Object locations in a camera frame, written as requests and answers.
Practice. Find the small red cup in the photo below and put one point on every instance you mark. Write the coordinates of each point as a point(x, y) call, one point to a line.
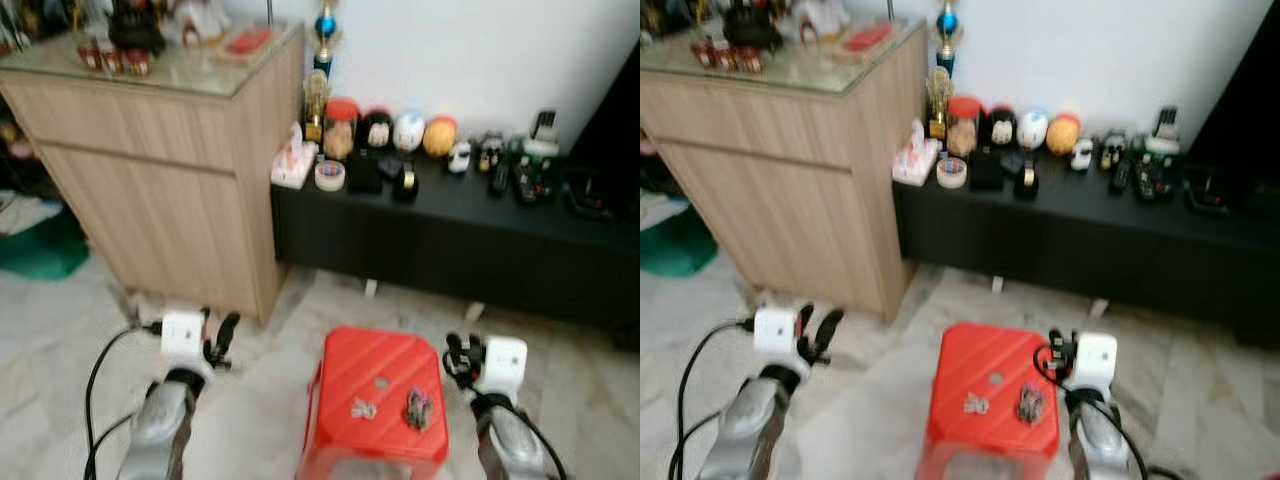
point(711, 54)
point(89, 57)
point(734, 57)
point(113, 60)
point(756, 60)
point(138, 63)

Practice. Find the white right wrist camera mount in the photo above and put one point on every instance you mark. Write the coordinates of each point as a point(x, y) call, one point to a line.
point(505, 362)
point(1095, 358)

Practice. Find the black television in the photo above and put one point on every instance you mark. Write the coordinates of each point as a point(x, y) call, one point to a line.
point(610, 130)
point(1245, 130)

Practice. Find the flat red box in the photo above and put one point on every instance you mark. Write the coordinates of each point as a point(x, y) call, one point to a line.
point(869, 39)
point(248, 42)

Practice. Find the dark bunch of keys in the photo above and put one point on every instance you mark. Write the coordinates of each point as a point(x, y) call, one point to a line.
point(1030, 405)
point(418, 411)

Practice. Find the green mat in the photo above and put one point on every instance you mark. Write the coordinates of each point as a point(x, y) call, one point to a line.
point(675, 248)
point(40, 250)

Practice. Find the black statue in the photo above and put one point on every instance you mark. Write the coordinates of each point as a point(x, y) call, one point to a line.
point(136, 25)
point(752, 22)

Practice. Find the black toy car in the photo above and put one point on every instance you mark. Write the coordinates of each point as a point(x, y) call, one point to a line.
point(1112, 148)
point(490, 150)

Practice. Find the white round figurine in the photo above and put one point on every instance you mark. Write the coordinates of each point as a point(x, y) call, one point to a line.
point(1033, 128)
point(409, 130)

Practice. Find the blue and gold trophy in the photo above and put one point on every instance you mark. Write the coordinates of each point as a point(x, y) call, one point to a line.
point(326, 25)
point(948, 25)

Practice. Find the white toy car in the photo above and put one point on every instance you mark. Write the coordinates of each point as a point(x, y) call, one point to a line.
point(459, 158)
point(1082, 155)

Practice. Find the white ceramic figurine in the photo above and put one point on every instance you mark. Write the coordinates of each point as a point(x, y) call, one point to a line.
point(200, 20)
point(820, 18)

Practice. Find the dark green and white gadget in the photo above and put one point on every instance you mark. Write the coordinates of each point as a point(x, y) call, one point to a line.
point(536, 165)
point(1157, 162)

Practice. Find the black tape dispenser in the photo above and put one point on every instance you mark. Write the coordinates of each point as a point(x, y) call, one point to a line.
point(1026, 180)
point(405, 183)

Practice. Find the small gold trophy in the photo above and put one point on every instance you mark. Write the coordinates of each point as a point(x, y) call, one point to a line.
point(938, 102)
point(316, 105)

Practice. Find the black remote control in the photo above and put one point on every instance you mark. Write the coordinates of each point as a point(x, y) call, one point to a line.
point(1119, 178)
point(498, 180)

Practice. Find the red plastic stool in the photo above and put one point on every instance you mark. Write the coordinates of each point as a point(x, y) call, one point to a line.
point(985, 445)
point(370, 450)

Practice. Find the light wooden glass-topped cabinet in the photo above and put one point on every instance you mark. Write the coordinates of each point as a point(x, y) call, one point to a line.
point(150, 180)
point(780, 180)

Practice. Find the clear jar with red lid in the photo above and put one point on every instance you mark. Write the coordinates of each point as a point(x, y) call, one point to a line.
point(340, 130)
point(963, 127)

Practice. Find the orange round figurine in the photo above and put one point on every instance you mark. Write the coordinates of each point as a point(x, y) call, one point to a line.
point(1064, 135)
point(440, 137)

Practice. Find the white and pink tissue box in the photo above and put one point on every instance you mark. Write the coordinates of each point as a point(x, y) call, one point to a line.
point(293, 160)
point(915, 158)

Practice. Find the flat black gadget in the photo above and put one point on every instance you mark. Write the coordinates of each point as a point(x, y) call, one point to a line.
point(588, 195)
point(1208, 192)

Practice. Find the clear tape roll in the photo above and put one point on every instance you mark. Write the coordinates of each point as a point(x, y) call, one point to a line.
point(952, 173)
point(330, 176)

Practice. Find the black round figurine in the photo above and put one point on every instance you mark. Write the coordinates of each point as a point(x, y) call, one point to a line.
point(376, 132)
point(1000, 128)

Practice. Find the black low console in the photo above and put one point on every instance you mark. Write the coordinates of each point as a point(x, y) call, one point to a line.
point(1080, 250)
point(450, 250)

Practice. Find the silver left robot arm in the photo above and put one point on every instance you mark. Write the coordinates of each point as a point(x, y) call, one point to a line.
point(160, 425)
point(745, 425)

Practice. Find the small black box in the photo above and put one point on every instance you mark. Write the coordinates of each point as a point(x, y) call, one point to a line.
point(986, 172)
point(364, 175)

